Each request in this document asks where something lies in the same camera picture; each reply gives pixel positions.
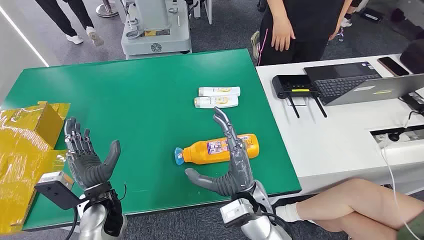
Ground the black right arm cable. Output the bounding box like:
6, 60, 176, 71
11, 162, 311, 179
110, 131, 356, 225
253, 203, 289, 240

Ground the person's left hand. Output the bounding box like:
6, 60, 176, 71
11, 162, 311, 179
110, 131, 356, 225
327, 25, 343, 42

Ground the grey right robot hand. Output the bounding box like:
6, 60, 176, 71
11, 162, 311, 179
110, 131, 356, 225
184, 106, 256, 198

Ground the metal stanchion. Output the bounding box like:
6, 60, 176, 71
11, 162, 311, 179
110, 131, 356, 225
95, 0, 119, 18

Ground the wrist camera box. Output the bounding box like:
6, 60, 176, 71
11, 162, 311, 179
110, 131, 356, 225
219, 197, 258, 229
34, 171, 84, 212

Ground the person's right hand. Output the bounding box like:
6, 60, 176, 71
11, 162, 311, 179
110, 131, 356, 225
270, 14, 296, 53

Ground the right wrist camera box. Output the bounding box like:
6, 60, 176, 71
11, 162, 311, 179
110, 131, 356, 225
219, 197, 258, 229

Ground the black rounded object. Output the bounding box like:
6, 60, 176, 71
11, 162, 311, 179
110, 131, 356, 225
399, 39, 424, 74

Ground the white machine base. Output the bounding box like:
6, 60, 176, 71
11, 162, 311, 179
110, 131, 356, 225
120, 0, 193, 60

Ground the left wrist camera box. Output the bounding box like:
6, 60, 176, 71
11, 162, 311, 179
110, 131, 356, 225
34, 171, 84, 212

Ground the white cable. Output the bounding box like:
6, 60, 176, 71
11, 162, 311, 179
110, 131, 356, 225
380, 142, 419, 240

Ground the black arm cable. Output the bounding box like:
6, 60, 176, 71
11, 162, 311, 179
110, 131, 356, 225
253, 203, 289, 240
64, 205, 80, 240

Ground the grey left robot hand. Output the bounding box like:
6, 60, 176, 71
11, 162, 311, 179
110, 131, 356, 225
63, 117, 122, 191

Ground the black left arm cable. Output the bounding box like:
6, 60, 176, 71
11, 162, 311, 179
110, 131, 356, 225
64, 205, 80, 240

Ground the orange bottle with clear cap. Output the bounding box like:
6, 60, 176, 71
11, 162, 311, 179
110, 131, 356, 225
174, 133, 260, 166

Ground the white shampoo bottle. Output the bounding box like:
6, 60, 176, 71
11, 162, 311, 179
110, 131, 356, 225
194, 95, 239, 109
198, 86, 241, 98

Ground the black router with antennas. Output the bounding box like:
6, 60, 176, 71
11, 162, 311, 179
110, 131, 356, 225
271, 74, 328, 119

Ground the black smartphone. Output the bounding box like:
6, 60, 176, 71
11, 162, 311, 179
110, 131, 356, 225
377, 56, 410, 77

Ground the black box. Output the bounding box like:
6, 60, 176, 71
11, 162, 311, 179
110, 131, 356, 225
359, 7, 385, 24

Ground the person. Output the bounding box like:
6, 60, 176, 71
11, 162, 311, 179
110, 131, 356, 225
274, 178, 424, 240
250, 0, 354, 67
34, 0, 105, 47
340, 0, 369, 28

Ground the yellow taped cardboard box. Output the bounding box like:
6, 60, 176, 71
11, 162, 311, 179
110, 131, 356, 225
0, 101, 71, 235

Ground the silver laptop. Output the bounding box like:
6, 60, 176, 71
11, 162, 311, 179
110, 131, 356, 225
326, 73, 424, 107

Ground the black power adapter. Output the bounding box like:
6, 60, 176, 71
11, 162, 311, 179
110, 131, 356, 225
399, 92, 424, 112

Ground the black laptop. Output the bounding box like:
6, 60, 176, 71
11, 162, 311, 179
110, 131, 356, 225
303, 61, 383, 106

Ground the white cabinet panel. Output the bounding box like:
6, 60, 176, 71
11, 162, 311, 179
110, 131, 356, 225
193, 0, 213, 26

